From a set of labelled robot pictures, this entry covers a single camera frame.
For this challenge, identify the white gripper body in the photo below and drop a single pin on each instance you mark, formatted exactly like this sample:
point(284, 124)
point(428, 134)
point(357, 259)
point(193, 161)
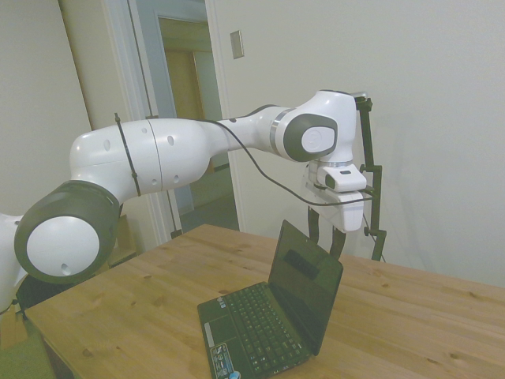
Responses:
point(349, 209)

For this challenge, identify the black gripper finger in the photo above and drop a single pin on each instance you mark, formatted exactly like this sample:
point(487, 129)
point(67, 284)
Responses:
point(337, 242)
point(313, 225)

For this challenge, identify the black netbook laptop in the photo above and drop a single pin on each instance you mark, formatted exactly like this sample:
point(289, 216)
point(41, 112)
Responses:
point(307, 284)

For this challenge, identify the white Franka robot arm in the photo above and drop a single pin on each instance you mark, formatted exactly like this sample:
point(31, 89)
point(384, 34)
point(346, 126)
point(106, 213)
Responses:
point(165, 158)

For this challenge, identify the open wooden box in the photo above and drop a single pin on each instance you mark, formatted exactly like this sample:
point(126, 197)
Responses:
point(126, 241)

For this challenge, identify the tan hallway door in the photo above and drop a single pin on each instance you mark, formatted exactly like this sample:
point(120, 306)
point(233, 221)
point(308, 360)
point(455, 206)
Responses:
point(181, 87)

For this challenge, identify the black zip tie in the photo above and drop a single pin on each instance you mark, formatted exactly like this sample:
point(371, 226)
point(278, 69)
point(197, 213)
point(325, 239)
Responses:
point(127, 154)

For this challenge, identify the white open door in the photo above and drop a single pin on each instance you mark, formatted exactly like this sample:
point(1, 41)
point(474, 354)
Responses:
point(102, 59)

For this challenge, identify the black oil radiator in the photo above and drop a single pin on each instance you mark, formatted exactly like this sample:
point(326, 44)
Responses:
point(39, 292)

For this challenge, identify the brown cardboard box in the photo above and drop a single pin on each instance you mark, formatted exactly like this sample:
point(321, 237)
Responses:
point(12, 331)

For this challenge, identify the green cushion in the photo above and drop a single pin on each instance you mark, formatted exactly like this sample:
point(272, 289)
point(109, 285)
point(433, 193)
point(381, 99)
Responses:
point(23, 363)

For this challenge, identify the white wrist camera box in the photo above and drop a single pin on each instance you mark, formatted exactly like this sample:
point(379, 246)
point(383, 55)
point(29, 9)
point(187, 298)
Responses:
point(347, 179)

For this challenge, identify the black camera stand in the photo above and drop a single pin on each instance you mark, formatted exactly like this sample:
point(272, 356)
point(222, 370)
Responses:
point(369, 138)

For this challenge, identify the grey exterior camera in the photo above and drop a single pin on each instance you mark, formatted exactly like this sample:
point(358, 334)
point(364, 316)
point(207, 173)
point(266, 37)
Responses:
point(361, 94)

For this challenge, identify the beige wall switch plate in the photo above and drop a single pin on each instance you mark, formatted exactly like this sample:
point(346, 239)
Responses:
point(236, 44)

